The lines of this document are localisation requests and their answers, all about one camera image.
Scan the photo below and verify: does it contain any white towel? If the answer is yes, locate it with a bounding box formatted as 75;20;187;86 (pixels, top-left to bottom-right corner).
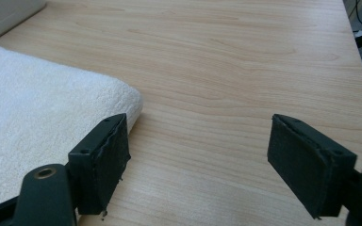
0;43;144;213

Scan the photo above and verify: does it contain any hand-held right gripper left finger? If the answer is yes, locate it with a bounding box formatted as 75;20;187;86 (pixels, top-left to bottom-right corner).
67;113;132;220

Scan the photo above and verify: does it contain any white box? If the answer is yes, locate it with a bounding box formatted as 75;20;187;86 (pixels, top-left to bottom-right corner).
0;0;47;46

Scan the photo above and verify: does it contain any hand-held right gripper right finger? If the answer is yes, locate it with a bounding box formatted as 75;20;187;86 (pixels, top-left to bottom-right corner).
266;113;358;219

